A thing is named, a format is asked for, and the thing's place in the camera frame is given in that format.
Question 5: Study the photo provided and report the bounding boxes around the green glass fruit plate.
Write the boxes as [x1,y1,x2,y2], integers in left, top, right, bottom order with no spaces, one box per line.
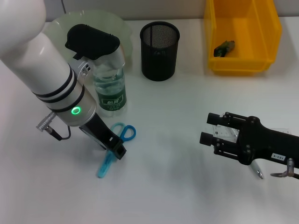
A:
[44,9,134,70]

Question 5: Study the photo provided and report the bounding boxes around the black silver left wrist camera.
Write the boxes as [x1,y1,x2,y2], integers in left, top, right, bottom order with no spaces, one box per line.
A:
[64,23,126,78]

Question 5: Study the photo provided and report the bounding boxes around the blue capped scissors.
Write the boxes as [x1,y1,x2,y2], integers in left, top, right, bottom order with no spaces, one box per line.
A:
[97,121,137,179]

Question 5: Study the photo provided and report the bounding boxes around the clear green-label water bottle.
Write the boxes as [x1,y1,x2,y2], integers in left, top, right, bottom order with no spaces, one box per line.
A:
[93,58,128,118]

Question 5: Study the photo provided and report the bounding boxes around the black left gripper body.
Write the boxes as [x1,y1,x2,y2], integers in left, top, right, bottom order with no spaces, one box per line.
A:
[79,113,122,150]

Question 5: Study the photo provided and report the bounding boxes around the silver left gripper cable connector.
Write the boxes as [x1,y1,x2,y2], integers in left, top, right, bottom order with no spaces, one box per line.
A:
[36,111,71,141]

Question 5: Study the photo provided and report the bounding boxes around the clear plastic ruler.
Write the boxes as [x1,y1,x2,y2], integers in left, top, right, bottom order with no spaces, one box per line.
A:
[205,124,294,143]

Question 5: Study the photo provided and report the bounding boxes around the yellow plastic storage bin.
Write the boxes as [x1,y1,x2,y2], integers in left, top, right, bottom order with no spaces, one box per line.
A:
[203,0,283,77]

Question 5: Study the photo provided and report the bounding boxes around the black mesh pen holder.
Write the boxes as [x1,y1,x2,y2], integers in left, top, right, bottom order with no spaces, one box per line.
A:
[139,21,181,82]

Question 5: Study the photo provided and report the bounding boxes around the green plastic wrapper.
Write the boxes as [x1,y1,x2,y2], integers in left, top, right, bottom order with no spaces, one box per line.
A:
[213,40,236,58]

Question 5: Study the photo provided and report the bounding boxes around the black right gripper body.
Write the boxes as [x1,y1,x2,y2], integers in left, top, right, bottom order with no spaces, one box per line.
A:
[236,116,299,169]

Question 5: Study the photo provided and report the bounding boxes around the grey gel pen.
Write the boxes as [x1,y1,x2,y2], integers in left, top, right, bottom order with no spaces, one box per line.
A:
[250,160,265,180]

